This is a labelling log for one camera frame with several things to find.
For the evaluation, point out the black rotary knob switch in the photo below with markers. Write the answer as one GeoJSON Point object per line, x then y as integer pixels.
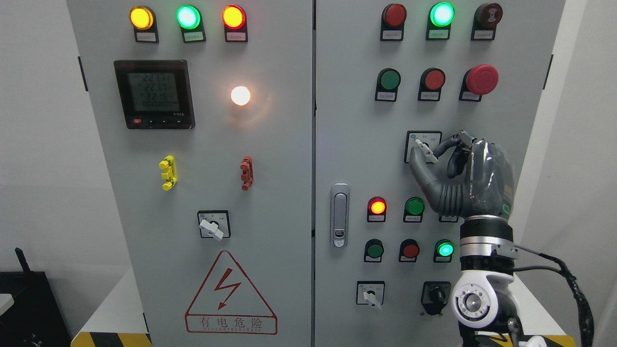
{"type": "Point", "coordinates": [435, 296]}

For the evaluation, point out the lit green push button lower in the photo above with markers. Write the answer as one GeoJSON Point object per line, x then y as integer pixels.
{"type": "Point", "coordinates": [443, 251]}

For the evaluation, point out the gray robotic right hand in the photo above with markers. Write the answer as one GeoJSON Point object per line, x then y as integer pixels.
{"type": "Point", "coordinates": [489, 184]}

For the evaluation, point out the red push button lower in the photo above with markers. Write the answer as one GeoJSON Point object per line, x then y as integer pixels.
{"type": "Point", "coordinates": [409, 251]}

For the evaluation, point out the green indicator light top left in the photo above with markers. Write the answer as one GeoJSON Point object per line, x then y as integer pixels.
{"type": "Point", "coordinates": [190, 23]}

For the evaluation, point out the silver door handle lock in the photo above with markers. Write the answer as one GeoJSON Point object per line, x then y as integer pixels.
{"type": "Point", "coordinates": [339, 215]}

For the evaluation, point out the dark red buzzer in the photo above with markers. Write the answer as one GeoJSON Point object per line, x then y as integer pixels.
{"type": "Point", "coordinates": [486, 18]}

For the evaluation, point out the gray rotary switch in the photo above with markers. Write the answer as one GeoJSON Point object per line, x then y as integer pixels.
{"type": "Point", "coordinates": [427, 141]}
{"type": "Point", "coordinates": [371, 293]}

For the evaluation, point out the red emergency stop button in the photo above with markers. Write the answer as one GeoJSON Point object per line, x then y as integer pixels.
{"type": "Point", "coordinates": [477, 82]}

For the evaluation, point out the black box with antenna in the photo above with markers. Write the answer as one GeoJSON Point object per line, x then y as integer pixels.
{"type": "Point", "coordinates": [31, 316]}

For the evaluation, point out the green push button upper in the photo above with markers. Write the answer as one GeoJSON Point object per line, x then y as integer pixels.
{"type": "Point", "coordinates": [387, 84]}

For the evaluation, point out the green indicator light middle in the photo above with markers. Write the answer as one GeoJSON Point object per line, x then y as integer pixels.
{"type": "Point", "coordinates": [413, 210]}

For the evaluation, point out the gray rotary switch left door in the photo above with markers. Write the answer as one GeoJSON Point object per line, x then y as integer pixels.
{"type": "Point", "coordinates": [214, 224]}

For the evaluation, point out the white lit indicator lamp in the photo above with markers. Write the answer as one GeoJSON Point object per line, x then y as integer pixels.
{"type": "Point", "coordinates": [240, 95]}

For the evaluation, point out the red indicator light top right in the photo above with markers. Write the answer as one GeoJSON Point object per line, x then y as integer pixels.
{"type": "Point", "coordinates": [393, 20]}

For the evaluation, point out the digital power meter display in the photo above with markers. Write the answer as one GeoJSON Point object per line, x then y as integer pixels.
{"type": "Point", "coordinates": [155, 94]}

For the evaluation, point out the green indicator light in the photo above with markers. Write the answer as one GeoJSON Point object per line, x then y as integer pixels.
{"type": "Point", "coordinates": [190, 23]}
{"type": "Point", "coordinates": [413, 210]}
{"type": "Point", "coordinates": [439, 21]}

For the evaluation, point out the red indicator light top left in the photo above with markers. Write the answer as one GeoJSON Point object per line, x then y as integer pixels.
{"type": "Point", "coordinates": [235, 23]}

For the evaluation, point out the red electrical hazard warning sticker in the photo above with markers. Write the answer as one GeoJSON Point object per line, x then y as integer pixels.
{"type": "Point", "coordinates": [228, 302]}

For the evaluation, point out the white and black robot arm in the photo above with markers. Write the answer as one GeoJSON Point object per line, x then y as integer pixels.
{"type": "Point", "coordinates": [481, 299]}

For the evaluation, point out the yellow indicator light top left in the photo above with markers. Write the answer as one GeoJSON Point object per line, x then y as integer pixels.
{"type": "Point", "coordinates": [144, 24]}

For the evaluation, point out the lit red indicator light middle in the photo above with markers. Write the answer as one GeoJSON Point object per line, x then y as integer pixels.
{"type": "Point", "coordinates": [376, 210]}

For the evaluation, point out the gray right cabinet door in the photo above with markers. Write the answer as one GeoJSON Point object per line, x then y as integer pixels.
{"type": "Point", "coordinates": [361, 142]}

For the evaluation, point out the gray cabinet door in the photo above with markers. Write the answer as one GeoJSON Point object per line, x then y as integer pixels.
{"type": "Point", "coordinates": [361, 142]}
{"type": "Point", "coordinates": [270, 223]}

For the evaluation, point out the red push button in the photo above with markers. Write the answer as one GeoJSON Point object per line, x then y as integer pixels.
{"type": "Point", "coordinates": [409, 251]}
{"type": "Point", "coordinates": [430, 85]}

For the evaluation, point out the gray left cabinet door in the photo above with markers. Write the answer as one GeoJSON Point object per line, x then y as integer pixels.
{"type": "Point", "coordinates": [270, 223]}

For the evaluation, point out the green indicator light top right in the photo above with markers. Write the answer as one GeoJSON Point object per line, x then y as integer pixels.
{"type": "Point", "coordinates": [439, 21]}

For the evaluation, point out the red push button upper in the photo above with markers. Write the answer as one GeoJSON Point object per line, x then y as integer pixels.
{"type": "Point", "coordinates": [430, 85]}

